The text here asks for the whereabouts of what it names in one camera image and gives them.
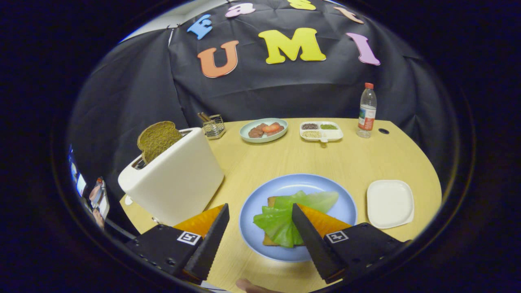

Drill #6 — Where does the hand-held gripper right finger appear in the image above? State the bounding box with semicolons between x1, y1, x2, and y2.
291;203;407;284

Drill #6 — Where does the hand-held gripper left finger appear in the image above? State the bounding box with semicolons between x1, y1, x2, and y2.
124;203;230;285

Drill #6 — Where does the green lettuce leaf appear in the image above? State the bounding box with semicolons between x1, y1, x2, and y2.
253;190;339;248

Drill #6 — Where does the brown bread slice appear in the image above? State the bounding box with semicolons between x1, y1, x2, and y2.
137;121;184;164

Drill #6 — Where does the square tan toast slice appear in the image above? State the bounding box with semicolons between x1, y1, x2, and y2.
263;196;304;247

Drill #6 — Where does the blue round plate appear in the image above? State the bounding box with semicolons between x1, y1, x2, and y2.
239;174;358;262

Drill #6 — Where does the white toaster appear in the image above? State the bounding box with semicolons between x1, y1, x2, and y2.
118;127;225;227

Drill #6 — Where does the white square plate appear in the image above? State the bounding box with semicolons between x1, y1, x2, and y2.
366;179;415;230

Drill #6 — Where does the white divided dish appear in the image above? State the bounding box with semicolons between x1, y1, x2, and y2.
300;121;344;143

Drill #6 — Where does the pale green round plate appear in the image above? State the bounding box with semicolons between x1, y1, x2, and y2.
239;118;289;143

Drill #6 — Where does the white and red background object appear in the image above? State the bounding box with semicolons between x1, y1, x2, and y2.
88;176;110;222

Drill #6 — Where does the clear plastic water bottle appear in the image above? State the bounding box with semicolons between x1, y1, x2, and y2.
356;83;377;139

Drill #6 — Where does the wire mesh stick holder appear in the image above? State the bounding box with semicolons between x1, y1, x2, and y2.
197;112;226;140

